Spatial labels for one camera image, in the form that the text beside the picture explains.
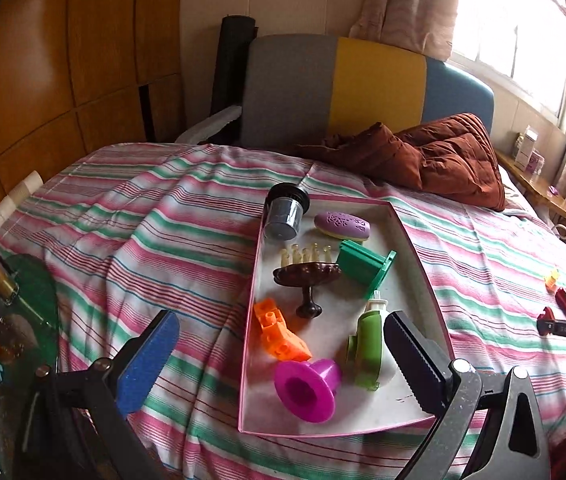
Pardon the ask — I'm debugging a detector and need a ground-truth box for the black cylindrical jar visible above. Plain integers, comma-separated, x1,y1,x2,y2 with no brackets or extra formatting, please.
262,182,311,242

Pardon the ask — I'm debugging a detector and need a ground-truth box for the white cloth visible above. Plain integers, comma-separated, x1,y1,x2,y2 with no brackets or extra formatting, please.
175,105,242,143

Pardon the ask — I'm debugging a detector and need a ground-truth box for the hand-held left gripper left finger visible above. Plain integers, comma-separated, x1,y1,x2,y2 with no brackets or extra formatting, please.
13,310,180,480

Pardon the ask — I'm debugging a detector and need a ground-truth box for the striped bedsheet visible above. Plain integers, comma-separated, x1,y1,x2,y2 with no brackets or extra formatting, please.
0,142,566,466

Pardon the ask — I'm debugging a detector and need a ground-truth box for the green spray bottle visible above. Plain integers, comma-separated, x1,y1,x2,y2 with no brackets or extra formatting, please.
345,290,396,391

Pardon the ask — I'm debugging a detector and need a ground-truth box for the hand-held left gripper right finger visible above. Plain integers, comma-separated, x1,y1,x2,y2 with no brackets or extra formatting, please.
384,311,551,480

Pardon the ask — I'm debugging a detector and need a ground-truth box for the green glass table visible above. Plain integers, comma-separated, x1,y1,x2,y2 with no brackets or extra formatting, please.
0,252,61,461

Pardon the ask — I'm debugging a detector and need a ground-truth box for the white box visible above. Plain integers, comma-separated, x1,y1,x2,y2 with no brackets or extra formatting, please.
515,125,538,163

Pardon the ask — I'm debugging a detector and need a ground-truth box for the window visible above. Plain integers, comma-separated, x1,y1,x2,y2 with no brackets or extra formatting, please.
450,0,566,121

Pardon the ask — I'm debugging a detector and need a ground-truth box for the wooden bedside table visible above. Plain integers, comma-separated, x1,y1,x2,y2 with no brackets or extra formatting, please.
495,149,566,226

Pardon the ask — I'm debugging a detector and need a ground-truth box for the dark red toy piece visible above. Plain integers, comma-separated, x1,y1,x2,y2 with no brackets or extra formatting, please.
537,307,556,336

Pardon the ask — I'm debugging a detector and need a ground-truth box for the wooden wardrobe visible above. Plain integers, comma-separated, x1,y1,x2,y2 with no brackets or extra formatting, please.
0,0,186,226

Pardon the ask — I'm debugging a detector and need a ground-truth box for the stack of paper cups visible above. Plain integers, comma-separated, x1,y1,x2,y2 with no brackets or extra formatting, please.
0,170,44,233

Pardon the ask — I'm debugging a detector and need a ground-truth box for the grey yellow blue headboard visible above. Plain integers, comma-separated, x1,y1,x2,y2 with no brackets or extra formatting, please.
240,34,494,147

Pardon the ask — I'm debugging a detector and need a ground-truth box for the black rolled mat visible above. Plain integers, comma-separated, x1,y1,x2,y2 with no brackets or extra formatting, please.
213,15,258,111

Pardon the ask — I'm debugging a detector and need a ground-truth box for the white tray with pink rim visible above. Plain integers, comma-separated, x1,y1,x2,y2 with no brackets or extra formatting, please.
238,195,456,438

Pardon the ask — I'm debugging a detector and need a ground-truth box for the brown quilted jacket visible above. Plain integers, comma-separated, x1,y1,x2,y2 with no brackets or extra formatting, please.
290,113,508,212

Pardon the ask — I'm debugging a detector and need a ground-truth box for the purple oval case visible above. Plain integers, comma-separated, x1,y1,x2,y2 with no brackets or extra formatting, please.
314,211,372,241

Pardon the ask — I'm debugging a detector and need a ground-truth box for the brown pedestal dish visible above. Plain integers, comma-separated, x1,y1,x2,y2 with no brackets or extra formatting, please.
273,242,344,320

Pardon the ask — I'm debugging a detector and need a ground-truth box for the magenta plastic funnel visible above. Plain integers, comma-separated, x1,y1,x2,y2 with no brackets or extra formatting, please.
274,358,342,423

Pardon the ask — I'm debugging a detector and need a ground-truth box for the green plastic block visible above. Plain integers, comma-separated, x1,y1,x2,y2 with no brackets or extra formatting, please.
335,240,398,301

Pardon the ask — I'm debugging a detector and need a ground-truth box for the orange building block toy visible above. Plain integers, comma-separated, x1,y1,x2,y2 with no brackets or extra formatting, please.
254,298,312,362

